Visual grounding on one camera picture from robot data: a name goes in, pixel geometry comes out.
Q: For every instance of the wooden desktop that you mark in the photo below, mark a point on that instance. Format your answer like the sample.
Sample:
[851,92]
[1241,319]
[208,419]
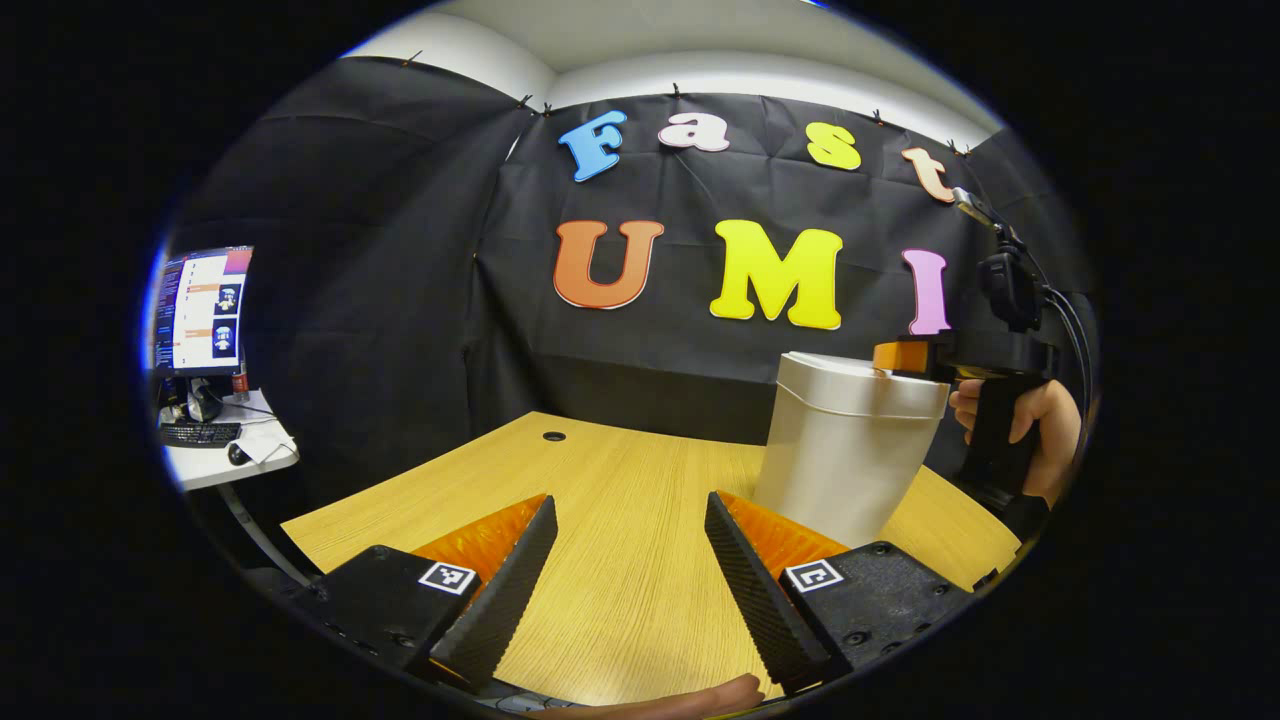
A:
[620,520]

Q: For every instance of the black computer mouse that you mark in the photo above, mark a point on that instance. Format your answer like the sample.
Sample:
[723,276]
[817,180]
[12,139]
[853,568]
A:
[238,455]

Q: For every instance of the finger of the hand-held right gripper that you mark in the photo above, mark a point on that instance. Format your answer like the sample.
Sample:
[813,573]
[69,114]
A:
[905,357]

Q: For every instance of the white side table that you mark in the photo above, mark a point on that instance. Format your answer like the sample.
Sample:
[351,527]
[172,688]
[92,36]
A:
[260,460]

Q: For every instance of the black keyboard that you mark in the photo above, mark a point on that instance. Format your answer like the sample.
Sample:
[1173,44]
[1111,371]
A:
[200,434]

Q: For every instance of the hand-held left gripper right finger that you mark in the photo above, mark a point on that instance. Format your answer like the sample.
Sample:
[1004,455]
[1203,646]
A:
[755,595]

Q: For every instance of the black backdrop cloth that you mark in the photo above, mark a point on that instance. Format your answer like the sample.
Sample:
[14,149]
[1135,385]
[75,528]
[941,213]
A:
[400,330]

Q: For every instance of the white desktop garbage bin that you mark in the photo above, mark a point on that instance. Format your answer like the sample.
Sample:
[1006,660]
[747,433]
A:
[845,450]

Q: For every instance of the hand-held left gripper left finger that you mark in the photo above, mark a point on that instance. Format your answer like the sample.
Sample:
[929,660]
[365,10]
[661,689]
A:
[500,600]

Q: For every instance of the computer monitor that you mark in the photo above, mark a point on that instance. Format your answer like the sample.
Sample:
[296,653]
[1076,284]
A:
[205,310]

